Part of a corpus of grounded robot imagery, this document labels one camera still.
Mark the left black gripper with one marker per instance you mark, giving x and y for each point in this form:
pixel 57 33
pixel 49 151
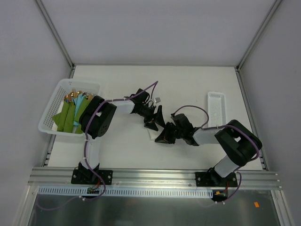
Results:
pixel 152 116

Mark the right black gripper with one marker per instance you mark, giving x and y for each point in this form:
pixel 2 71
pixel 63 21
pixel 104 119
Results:
pixel 173 132

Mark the white paper napkin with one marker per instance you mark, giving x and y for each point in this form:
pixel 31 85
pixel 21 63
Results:
pixel 154 134

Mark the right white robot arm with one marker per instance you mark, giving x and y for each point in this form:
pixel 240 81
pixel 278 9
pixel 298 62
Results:
pixel 240 145

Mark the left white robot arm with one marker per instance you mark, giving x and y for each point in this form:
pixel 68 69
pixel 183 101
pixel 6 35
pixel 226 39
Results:
pixel 95 121

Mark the light blue rolled napkin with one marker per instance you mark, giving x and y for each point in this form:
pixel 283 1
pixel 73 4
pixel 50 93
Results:
pixel 78 103

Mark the green rolled napkin bundle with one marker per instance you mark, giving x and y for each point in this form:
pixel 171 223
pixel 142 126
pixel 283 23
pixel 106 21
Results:
pixel 68 119

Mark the white narrow utensil tray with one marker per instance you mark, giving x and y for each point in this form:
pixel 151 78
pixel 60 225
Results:
pixel 216 104

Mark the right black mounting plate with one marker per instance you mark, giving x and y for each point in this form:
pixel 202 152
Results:
pixel 207 179

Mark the black mounting plate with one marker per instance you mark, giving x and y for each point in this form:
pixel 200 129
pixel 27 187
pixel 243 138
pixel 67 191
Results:
pixel 207 179
pixel 105 176

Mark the gold cutlery in basket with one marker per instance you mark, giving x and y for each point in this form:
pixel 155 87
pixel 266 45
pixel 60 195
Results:
pixel 74 94

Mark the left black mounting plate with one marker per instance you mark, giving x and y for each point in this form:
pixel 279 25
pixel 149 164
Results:
pixel 105 176

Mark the white perforated basket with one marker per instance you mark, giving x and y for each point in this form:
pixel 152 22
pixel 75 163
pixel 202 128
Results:
pixel 63 88

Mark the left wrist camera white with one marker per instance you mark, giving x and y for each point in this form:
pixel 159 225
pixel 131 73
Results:
pixel 156 100

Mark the white slotted cable duct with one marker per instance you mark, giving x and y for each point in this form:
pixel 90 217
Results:
pixel 127 192

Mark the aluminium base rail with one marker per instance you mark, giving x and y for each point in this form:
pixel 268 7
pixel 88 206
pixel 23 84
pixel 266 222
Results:
pixel 155 178

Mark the left aluminium frame post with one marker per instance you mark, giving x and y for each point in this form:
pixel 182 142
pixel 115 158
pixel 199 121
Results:
pixel 42 9

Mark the aluminium frame post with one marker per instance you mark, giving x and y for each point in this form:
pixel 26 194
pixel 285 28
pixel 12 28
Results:
pixel 271 12
pixel 42 9

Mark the right aluminium frame post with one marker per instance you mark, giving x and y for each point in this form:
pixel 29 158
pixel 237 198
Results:
pixel 271 12

